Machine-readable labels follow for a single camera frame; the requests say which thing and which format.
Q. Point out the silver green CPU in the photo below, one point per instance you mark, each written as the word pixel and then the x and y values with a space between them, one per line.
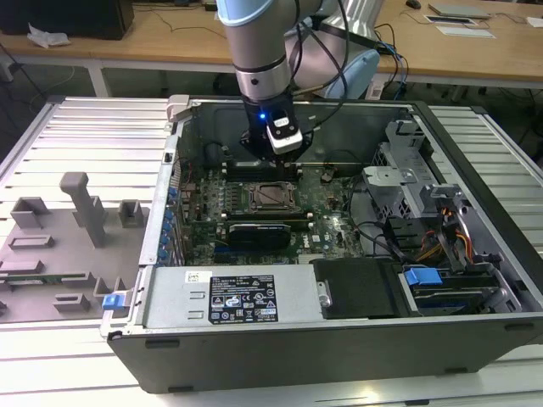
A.
pixel 271 195

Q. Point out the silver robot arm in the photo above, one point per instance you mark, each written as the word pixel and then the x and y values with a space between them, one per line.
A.
pixel 254 51

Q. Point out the CPU socket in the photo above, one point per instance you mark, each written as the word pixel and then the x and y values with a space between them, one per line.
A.
pixel 251 197

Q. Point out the green motherboard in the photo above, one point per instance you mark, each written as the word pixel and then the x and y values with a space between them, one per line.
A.
pixel 331 199

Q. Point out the black graphics card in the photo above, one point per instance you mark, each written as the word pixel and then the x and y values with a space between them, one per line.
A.
pixel 259 237

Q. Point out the wooden desk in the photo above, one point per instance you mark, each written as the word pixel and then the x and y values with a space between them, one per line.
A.
pixel 169 46

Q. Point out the white power adapter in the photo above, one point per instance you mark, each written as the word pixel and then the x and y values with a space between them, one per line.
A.
pixel 375 89

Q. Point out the silver metal drive cage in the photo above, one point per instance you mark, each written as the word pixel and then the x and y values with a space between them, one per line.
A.
pixel 390 176

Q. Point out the silver power supply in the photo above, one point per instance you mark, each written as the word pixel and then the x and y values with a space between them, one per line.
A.
pixel 178 297

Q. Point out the black plastic shroud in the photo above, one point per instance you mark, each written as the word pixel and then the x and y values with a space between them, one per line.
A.
pixel 356 288

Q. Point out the black computer mouse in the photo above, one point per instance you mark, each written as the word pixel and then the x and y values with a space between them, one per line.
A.
pixel 413 3

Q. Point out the grey metal disk bay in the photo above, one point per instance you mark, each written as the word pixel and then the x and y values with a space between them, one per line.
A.
pixel 462 203

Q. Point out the hard disk in blue carrier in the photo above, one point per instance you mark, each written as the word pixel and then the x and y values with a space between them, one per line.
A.
pixel 422 280

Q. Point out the blue case latch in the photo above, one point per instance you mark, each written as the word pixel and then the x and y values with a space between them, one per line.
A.
pixel 111 302

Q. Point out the black PC case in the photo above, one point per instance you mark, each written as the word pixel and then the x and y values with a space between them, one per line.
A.
pixel 297 360

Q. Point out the grey parts rack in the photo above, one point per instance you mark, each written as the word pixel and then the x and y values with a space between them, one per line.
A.
pixel 63 254

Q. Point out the black box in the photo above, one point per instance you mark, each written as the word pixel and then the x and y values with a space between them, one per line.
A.
pixel 63 17

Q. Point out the silver laptop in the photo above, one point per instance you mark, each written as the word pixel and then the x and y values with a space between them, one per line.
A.
pixel 460 9

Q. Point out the green RAM stick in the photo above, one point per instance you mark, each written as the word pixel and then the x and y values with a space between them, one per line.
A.
pixel 51 278

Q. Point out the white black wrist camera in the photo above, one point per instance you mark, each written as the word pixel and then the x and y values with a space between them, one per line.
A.
pixel 283 135

